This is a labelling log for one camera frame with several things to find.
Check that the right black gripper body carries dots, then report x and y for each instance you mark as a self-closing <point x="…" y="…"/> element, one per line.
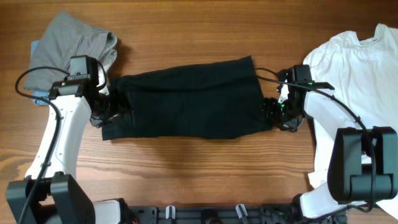
<point x="282" y="111"/>

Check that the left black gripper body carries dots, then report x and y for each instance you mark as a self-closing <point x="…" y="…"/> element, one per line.
<point x="113" y="104"/>

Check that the black shorts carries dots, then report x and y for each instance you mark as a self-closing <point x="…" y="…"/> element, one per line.
<point x="221" y="100"/>

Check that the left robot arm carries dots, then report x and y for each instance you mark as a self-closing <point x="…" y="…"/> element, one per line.
<point x="49" y="192"/>

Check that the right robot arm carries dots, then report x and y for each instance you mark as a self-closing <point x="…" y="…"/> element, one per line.
<point x="362" y="170"/>

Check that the folded blue garment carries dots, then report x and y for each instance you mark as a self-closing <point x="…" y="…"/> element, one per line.
<point x="40" y="94"/>

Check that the folded grey shorts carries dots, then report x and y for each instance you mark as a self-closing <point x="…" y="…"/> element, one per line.
<point x="66" y="37"/>

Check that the white t-shirt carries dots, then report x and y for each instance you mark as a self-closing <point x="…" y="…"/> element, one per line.
<point x="364" y="76"/>

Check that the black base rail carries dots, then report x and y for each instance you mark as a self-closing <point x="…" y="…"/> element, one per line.
<point x="239" y="214"/>

